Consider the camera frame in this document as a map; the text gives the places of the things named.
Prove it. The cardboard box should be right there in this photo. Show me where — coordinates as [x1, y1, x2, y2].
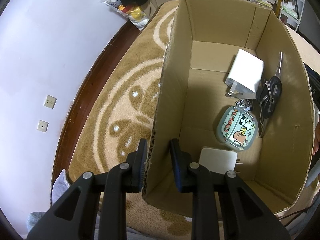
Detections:
[143, 0, 315, 216]

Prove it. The snack bag by wall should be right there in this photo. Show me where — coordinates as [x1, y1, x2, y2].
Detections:
[100, 0, 149, 31]

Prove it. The black car key bundle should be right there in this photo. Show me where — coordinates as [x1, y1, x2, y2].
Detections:
[257, 51, 283, 137]

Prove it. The wall socket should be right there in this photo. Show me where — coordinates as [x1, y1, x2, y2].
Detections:
[37, 120, 49, 133]
[44, 95, 56, 109]

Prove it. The upper wall socket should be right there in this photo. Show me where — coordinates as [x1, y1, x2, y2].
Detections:
[44, 95, 56, 109]

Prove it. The beige patterned carpet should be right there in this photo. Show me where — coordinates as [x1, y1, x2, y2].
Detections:
[68, 0, 319, 239]

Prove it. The white charger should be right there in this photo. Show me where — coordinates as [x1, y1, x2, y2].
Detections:
[199, 147, 243, 174]

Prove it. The white wire rack cart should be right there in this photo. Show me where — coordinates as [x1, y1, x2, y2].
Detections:
[278, 0, 305, 31]

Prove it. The white power adapter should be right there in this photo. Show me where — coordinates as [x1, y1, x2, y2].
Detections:
[225, 49, 264, 100]

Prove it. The cartoon Cheers earbud case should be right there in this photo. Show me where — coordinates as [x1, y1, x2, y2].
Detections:
[215, 106, 258, 152]

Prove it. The lower wall socket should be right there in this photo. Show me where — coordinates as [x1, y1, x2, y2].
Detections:
[37, 120, 49, 133]

